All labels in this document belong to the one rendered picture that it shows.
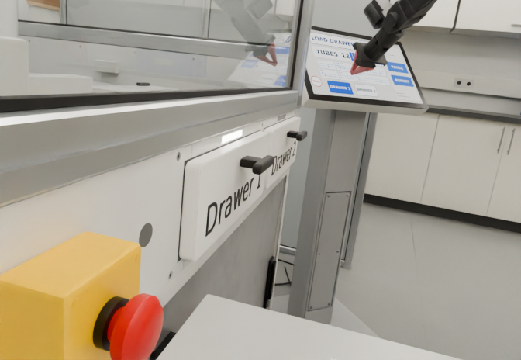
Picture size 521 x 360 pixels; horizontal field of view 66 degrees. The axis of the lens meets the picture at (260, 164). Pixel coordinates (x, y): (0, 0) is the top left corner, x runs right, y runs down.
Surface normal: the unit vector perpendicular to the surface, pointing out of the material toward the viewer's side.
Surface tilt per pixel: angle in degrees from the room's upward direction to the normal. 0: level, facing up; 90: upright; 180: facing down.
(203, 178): 90
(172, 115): 90
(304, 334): 0
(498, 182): 90
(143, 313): 46
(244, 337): 0
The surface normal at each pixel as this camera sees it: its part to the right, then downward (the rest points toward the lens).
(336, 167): 0.43, 0.25
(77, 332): 0.96, 0.16
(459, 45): -0.31, 0.18
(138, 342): 0.88, 0.15
